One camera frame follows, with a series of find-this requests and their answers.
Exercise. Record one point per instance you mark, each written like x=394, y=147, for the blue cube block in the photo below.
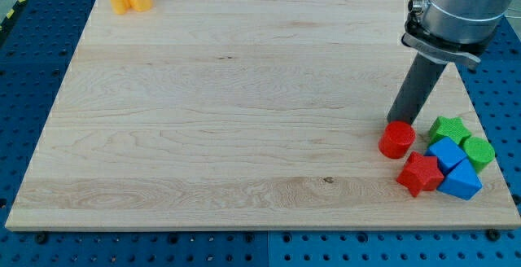
x=448, y=153

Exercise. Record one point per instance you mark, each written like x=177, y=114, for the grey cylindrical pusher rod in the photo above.
x=415, y=89

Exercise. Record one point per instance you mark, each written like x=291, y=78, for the red cylinder block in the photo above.
x=397, y=139

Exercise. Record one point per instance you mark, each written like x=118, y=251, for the blue triangle block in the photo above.
x=462, y=182

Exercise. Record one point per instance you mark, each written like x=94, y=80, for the green star block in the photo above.
x=453, y=128

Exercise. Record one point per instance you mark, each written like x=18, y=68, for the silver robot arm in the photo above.
x=442, y=32

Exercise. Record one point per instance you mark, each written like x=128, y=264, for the red star block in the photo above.
x=420, y=173

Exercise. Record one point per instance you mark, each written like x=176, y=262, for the green cylinder block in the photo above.
x=479, y=152

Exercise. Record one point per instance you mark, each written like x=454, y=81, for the light wooden board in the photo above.
x=204, y=115

